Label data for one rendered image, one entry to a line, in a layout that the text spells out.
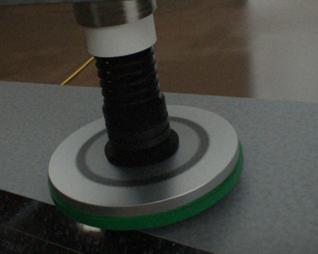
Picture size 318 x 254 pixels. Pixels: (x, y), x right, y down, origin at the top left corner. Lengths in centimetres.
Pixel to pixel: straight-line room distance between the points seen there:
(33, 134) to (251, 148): 33
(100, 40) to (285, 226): 25
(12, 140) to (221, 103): 31
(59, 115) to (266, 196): 39
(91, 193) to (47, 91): 43
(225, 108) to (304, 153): 16
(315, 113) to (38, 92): 48
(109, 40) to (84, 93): 39
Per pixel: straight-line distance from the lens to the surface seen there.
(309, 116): 67
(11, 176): 65
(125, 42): 46
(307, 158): 58
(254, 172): 56
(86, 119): 75
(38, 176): 64
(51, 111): 81
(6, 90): 95
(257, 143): 62
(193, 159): 51
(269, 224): 49
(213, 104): 73
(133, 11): 45
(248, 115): 68
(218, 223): 49
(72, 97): 84
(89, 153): 55
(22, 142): 73
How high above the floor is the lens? 118
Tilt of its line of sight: 27 degrees down
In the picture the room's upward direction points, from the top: 10 degrees counter-clockwise
